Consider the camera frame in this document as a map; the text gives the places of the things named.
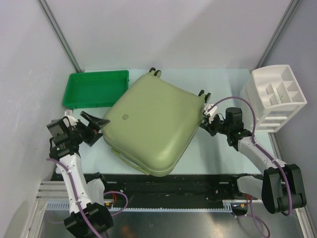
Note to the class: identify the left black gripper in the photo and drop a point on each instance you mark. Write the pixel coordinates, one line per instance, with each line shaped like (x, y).
(96, 123)

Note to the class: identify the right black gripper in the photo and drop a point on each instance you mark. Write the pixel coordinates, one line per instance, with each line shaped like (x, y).
(208, 126)

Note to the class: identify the olive green hard-shell suitcase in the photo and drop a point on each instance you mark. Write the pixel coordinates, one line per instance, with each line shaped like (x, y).
(152, 124)

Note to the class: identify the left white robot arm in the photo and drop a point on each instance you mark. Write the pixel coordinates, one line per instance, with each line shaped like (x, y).
(88, 216)

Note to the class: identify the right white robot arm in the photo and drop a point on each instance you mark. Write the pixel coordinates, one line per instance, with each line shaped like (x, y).
(281, 188)

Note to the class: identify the green plastic tray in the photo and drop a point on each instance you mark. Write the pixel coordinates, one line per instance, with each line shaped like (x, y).
(95, 89)

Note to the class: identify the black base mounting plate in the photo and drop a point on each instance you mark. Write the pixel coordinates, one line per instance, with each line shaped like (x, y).
(172, 191)

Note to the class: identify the white plastic drawer organizer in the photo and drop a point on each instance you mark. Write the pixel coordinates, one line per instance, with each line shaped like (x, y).
(275, 96)

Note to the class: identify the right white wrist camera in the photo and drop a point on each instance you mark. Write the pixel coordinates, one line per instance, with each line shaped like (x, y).
(209, 112)

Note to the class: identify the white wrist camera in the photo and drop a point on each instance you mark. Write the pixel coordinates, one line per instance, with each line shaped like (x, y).
(69, 120)
(209, 112)

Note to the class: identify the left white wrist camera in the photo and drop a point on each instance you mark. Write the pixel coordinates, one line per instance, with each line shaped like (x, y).
(69, 120)

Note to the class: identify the white slotted cable duct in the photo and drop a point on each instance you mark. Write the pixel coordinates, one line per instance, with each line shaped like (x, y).
(225, 206)

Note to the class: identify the left aluminium frame post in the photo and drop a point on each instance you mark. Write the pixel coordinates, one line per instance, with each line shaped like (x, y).
(48, 13)

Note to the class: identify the aluminium frame post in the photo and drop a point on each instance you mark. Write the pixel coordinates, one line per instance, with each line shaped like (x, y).
(282, 26)
(48, 13)

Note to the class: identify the right aluminium frame post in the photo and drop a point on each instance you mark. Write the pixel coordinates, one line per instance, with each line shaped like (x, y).
(282, 26)

